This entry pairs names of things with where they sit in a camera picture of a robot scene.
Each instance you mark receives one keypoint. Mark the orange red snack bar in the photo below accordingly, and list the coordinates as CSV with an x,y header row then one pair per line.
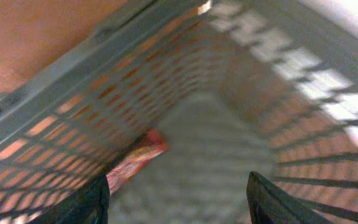
x,y
150,146

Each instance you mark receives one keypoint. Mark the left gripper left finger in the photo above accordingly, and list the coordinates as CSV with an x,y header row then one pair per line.
x,y
87,205

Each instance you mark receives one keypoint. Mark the grey plastic mesh basket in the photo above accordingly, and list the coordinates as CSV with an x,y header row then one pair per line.
x,y
232,86

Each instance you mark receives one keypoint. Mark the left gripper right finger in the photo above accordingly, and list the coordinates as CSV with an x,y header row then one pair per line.
x,y
270,204

